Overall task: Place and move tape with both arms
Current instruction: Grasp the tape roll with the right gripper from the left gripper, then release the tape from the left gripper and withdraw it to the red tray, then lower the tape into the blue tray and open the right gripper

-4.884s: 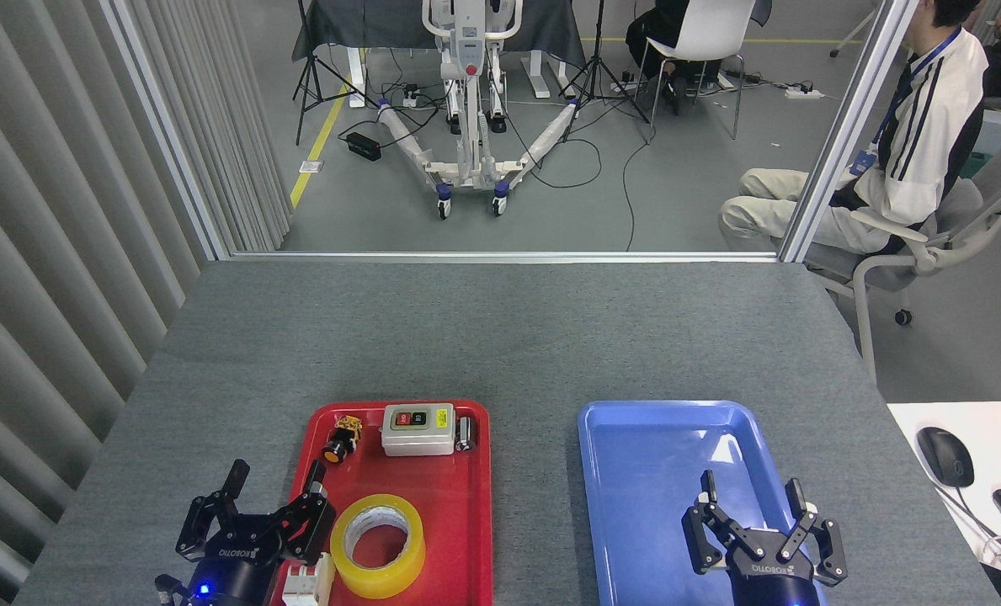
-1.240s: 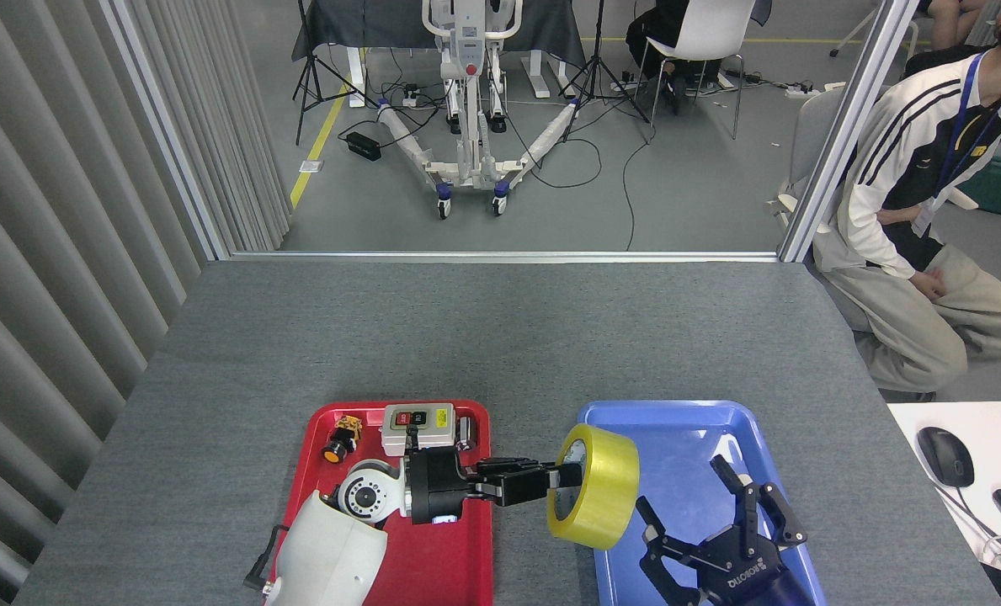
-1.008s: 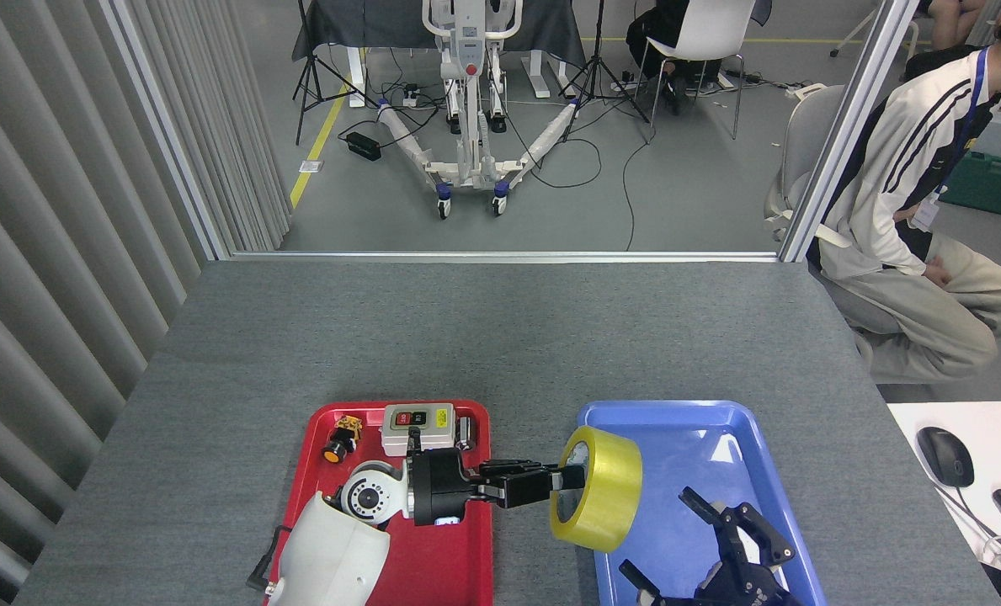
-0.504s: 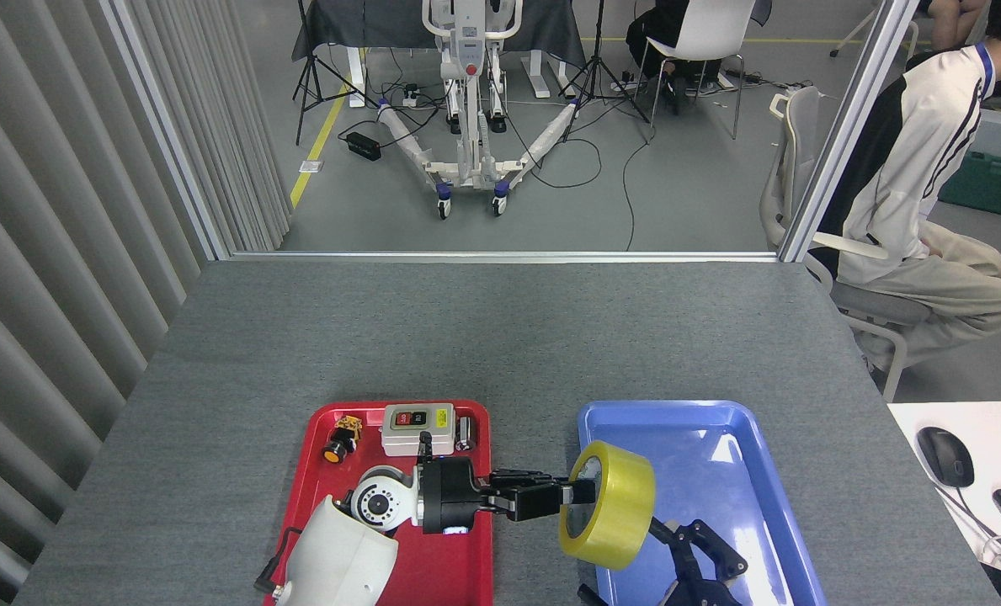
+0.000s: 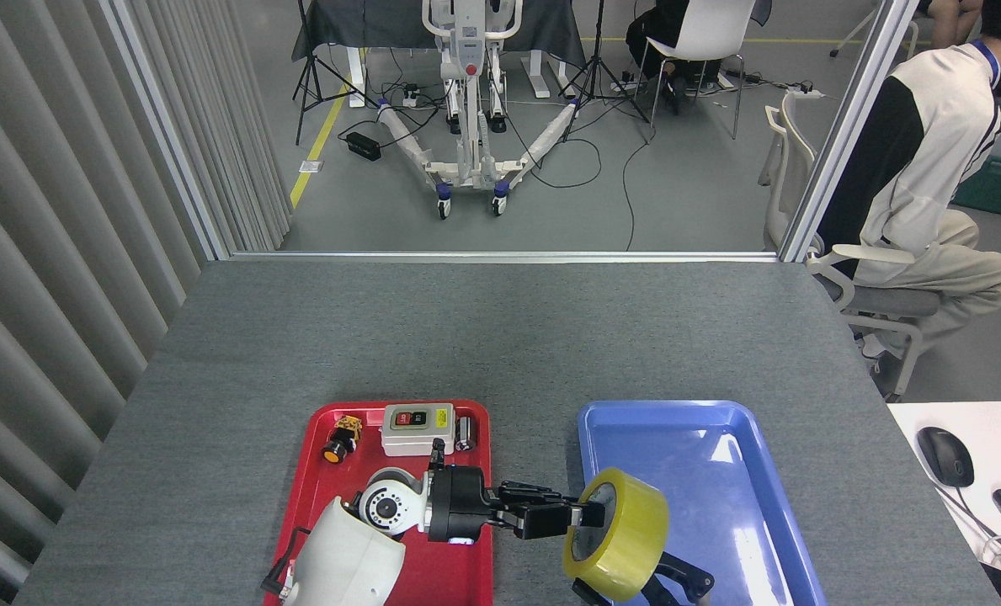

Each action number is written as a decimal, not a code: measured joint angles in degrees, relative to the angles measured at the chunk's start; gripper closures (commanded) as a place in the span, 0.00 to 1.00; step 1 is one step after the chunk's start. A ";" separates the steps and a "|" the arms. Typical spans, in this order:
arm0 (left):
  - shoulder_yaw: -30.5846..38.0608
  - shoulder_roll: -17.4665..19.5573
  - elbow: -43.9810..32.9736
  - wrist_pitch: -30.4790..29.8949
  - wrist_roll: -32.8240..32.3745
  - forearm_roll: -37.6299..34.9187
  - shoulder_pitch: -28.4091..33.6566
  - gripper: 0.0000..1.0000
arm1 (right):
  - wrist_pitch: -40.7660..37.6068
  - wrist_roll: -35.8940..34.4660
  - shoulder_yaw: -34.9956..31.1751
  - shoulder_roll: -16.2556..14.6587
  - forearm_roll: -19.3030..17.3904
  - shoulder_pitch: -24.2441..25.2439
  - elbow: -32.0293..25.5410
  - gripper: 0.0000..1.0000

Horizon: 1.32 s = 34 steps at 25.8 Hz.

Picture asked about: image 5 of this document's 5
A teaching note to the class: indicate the person in dark clothes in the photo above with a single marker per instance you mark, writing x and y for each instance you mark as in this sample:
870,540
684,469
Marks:
653,29

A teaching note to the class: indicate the black power adapter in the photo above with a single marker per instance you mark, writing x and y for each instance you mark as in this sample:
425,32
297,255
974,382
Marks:
364,146

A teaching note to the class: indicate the orange push button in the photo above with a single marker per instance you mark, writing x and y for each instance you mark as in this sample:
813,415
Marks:
338,446

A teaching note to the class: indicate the black tripod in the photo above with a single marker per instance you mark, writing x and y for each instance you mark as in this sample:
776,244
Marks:
599,59
308,67

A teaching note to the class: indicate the white power strip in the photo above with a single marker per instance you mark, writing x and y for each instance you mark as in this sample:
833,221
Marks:
803,93

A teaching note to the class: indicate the table with black cloth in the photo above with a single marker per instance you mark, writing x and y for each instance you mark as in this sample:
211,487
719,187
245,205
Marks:
382,21

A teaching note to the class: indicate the small black silver cylinder switch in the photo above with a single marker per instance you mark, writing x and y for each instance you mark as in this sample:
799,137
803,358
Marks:
465,433

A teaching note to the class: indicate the white wheeled stand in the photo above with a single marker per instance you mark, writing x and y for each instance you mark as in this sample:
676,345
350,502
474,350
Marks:
471,50

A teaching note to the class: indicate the silver post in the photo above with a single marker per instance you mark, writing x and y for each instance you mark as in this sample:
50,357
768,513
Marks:
845,126

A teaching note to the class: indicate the yellow tape roll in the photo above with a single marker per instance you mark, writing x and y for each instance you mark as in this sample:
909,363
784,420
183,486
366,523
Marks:
635,530

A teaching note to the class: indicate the person behind post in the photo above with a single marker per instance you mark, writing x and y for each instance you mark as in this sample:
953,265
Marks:
955,17

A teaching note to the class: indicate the black computer mouse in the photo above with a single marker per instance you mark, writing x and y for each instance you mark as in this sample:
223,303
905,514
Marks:
945,454

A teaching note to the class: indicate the white plastic chair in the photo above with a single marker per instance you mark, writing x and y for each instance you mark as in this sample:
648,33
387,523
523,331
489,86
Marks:
706,29

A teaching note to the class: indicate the white switch box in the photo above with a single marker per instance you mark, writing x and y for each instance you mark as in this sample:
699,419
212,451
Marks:
416,436

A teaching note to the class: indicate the blue plastic tray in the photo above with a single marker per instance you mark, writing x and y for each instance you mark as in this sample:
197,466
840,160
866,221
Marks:
719,471

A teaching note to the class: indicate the silver rail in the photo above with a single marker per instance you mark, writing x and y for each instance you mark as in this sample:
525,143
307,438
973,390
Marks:
508,256

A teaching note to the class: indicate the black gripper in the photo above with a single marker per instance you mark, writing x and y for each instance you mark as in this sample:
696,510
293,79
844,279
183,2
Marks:
458,505

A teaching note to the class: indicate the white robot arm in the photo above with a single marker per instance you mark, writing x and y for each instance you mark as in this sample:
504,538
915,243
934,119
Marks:
348,564

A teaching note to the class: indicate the red plastic tray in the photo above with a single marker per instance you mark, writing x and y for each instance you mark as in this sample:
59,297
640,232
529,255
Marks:
449,572

